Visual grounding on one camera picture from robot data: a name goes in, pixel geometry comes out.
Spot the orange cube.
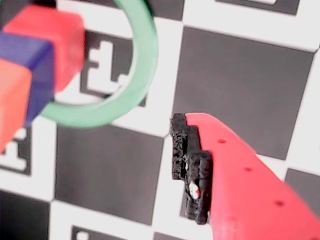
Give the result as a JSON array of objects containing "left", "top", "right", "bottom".
[{"left": 0, "top": 58, "right": 34, "bottom": 153}]

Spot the green flat ring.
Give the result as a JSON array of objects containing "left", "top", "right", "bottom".
[{"left": 38, "top": 0, "right": 159, "bottom": 129}]

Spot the red cube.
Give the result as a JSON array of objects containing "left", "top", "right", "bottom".
[{"left": 2, "top": 4, "right": 86, "bottom": 94}]

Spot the blue cube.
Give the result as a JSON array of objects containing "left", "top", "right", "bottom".
[{"left": 0, "top": 31, "right": 56, "bottom": 126}]

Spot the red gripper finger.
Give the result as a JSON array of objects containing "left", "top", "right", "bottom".
[{"left": 169, "top": 112, "right": 320, "bottom": 240}]

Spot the black white marker board mat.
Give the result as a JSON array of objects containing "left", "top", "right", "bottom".
[{"left": 0, "top": 0, "right": 320, "bottom": 240}]

